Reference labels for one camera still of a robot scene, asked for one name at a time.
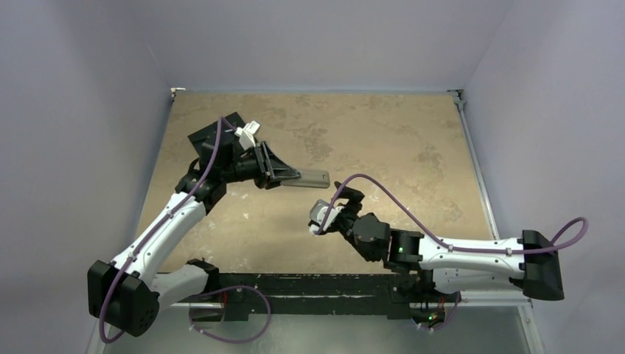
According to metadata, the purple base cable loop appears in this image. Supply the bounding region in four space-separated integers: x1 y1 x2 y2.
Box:
188 285 271 344

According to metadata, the grey remote control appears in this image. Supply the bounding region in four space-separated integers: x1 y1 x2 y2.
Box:
281 169 331 189

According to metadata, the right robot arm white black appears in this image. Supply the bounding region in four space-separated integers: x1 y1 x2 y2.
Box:
326 182 565 301

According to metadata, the black square tray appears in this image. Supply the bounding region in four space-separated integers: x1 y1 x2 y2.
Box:
188 112 245 158

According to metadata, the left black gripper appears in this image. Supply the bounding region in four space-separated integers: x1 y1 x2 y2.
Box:
220 141 299 189

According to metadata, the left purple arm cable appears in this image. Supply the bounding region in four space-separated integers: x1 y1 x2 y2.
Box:
98 116 238 344

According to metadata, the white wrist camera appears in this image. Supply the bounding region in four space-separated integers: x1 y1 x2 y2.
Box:
308 199 344 236
234 120 261 151

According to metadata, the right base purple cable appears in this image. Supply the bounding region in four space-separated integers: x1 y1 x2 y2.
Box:
415 293 464 334

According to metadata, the aluminium frame rail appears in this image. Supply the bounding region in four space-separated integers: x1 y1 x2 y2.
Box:
458 291 546 353

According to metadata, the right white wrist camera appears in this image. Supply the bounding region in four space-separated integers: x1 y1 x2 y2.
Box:
308 199 344 236

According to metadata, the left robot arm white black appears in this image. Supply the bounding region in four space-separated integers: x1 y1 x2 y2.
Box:
87 127 304 344

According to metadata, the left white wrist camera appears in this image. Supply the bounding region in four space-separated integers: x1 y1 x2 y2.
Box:
234 120 261 151

